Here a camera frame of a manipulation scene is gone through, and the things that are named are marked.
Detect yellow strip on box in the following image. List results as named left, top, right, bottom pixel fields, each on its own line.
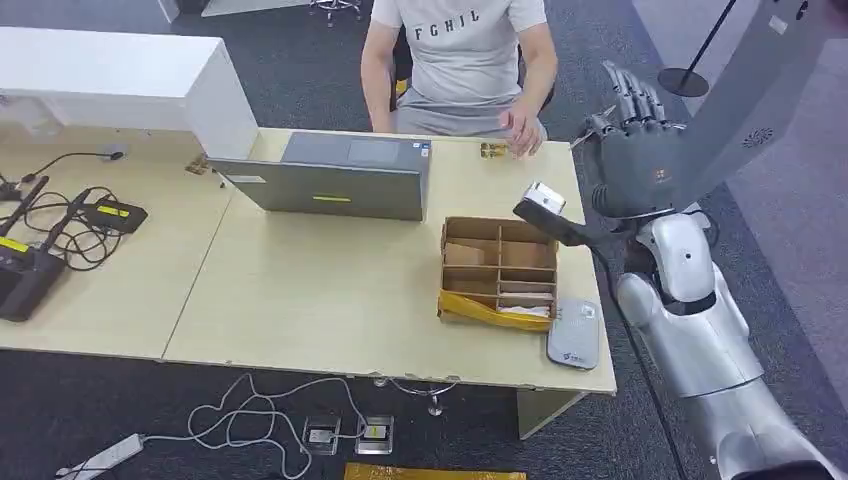
left=438, top=290, right=553, bottom=333

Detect yellow floor sheet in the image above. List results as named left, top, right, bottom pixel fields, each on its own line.
left=343, top=462, right=528, bottom=480

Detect pale grey flat device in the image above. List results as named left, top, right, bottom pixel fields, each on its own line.
left=546, top=298, right=602, bottom=372

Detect grey laptop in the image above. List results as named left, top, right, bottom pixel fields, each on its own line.
left=208, top=131, right=433, bottom=223

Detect white floor cable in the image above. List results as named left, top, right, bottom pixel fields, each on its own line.
left=139, top=372, right=370, bottom=480

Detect floor socket with grey plug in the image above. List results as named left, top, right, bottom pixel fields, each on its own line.
left=301, top=415, right=342, bottom=458

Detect white cards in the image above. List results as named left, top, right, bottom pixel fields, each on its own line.
left=498, top=291, right=555, bottom=319

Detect grey kiosk stand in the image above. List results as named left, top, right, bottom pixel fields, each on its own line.
left=672, top=0, right=837, bottom=212

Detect black chair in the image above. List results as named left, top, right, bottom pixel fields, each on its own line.
left=389, top=26, right=416, bottom=113

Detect black router with antennas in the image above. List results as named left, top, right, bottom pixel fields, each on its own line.
left=0, top=175, right=93, bottom=324

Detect black gooseneck microphone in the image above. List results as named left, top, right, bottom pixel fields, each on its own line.
left=19, top=150, right=126, bottom=185

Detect person's left hand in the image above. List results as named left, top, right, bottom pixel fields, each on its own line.
left=498, top=99, right=545, bottom=159

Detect floor socket with yellow plug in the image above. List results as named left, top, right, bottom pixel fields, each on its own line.
left=354, top=414, right=395, bottom=457

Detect black adapter with yellow label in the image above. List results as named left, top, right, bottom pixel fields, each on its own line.
left=79, top=199, right=149, bottom=235

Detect white cabinet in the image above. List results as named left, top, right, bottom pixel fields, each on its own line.
left=0, top=26, right=260, bottom=161

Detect black stanchion post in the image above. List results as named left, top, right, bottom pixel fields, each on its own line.
left=657, top=0, right=739, bottom=99

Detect pale desk leg panel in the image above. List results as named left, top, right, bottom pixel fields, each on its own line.
left=516, top=388, right=588, bottom=441

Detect person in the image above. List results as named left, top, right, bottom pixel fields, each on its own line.
left=360, top=0, right=560, bottom=159

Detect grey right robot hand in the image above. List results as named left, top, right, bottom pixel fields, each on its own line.
left=570, top=60, right=692, bottom=221

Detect wooden compartment box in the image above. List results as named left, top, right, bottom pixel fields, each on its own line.
left=437, top=215, right=560, bottom=333

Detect white power strip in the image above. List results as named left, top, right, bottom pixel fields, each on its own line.
left=55, top=433, right=146, bottom=480

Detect black tangled cable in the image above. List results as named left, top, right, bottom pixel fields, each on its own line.
left=0, top=173, right=127, bottom=273

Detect metal chair base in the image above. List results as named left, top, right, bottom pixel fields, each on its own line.
left=308, top=0, right=363, bottom=28

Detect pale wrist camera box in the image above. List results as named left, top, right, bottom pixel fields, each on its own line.
left=513, top=181, right=624, bottom=250

